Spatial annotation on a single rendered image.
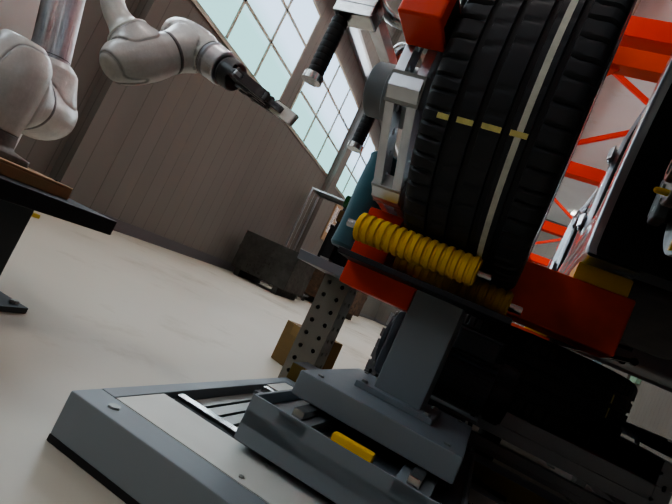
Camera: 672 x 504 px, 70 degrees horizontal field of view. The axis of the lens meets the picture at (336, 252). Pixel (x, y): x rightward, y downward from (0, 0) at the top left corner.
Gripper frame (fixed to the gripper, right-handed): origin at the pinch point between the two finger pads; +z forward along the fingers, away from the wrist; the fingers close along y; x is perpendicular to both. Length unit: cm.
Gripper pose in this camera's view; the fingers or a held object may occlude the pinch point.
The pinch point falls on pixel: (283, 113)
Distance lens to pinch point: 118.5
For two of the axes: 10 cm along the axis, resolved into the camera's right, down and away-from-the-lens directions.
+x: -6.4, 7.7, 0.0
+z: 7.4, 6.1, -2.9
